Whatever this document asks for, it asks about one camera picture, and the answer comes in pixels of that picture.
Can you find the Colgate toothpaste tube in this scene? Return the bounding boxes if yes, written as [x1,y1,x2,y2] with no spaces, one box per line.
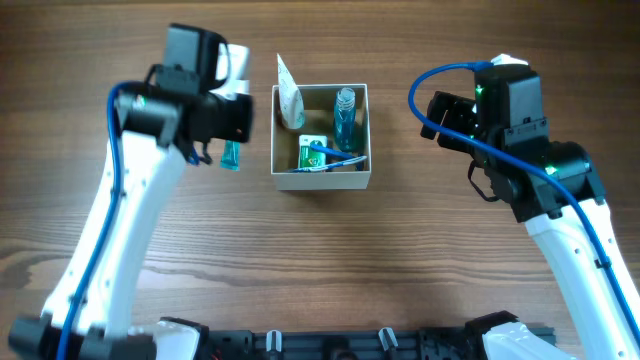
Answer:
[220,140,240,171]

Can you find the white lotion tube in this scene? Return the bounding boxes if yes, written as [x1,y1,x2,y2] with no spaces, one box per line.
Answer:
[277,55,305,130]

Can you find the green white soap packet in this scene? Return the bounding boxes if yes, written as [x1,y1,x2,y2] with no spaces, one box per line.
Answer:
[298,135,328,168]

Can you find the blue disposable razor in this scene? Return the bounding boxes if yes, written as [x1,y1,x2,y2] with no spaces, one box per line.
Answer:
[310,143,359,162]

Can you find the blue Listerine mouthwash bottle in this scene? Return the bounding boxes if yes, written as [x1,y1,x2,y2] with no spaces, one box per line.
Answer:
[333,87,357,152]

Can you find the blue white toothbrush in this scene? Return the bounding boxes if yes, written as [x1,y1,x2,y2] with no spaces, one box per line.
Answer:
[287,156,368,173]

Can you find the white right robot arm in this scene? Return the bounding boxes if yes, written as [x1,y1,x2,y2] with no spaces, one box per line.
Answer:
[421,91,639,359]

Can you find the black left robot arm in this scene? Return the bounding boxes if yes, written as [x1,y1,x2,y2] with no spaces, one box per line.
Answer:
[8,80,253,359]

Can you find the white cardboard box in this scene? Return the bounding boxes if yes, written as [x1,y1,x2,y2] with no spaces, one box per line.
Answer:
[270,83,373,191]

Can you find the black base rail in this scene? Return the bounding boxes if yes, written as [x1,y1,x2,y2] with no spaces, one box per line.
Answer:
[197,327,488,360]

